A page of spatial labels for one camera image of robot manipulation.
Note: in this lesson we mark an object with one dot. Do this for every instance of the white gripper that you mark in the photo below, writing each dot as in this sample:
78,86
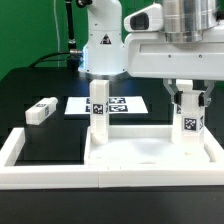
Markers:
177,41

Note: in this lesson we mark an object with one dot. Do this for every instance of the white desk top tray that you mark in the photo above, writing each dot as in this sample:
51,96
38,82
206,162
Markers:
148,144

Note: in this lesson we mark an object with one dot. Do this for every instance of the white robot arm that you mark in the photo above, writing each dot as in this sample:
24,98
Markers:
104,54

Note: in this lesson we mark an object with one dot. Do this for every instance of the fiducial marker base sheet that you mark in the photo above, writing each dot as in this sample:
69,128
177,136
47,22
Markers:
117,105

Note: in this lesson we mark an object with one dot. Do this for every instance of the white U-shaped obstacle fence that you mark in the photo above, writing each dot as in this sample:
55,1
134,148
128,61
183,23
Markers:
13,176

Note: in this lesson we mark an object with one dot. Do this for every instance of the black camera stand pole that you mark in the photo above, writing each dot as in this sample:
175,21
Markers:
71,63

